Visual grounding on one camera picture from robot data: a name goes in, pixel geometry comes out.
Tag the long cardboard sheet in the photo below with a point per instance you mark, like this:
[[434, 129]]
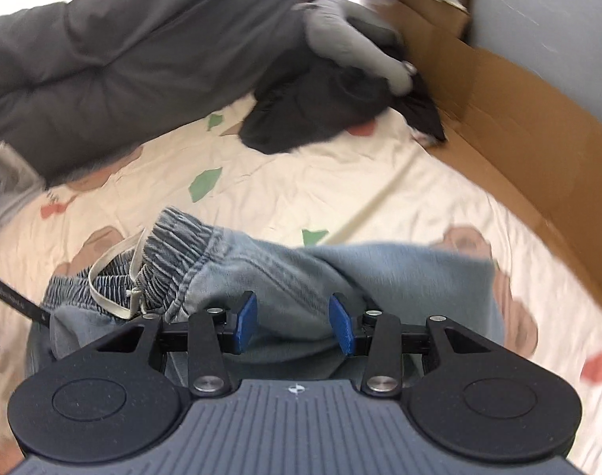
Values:
[[519, 109]]

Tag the grey board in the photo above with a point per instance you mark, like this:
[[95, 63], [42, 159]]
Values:
[[543, 10]]

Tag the grey neck pillow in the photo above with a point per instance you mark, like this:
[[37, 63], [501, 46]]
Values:
[[340, 34]]

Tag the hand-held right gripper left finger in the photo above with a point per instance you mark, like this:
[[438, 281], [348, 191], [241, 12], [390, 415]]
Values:
[[245, 321]]

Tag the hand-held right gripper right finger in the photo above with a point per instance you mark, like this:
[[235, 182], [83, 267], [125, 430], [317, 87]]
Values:
[[340, 324]]

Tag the black crumpled cloth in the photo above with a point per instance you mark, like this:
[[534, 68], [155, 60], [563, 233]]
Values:
[[301, 109]]

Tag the dark grey pillow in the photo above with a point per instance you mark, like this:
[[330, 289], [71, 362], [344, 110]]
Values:
[[132, 49]]

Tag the light grey cloth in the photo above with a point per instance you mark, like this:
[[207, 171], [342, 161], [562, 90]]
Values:
[[14, 188]]

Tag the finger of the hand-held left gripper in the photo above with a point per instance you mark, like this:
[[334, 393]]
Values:
[[14, 299]]

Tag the light blue jeans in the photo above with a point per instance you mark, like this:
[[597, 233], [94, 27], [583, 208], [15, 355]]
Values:
[[291, 277]]

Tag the bear print bed sheet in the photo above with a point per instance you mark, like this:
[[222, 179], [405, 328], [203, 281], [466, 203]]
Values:
[[306, 193]]

